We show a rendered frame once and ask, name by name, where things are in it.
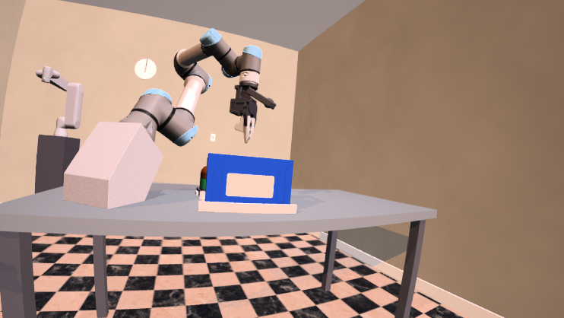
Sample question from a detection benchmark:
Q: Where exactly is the brown bottle with green label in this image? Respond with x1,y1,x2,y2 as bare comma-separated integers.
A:
199,166,207,190

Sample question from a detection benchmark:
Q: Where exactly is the blue plastic crate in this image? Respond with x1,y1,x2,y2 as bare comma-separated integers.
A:
204,154,293,205

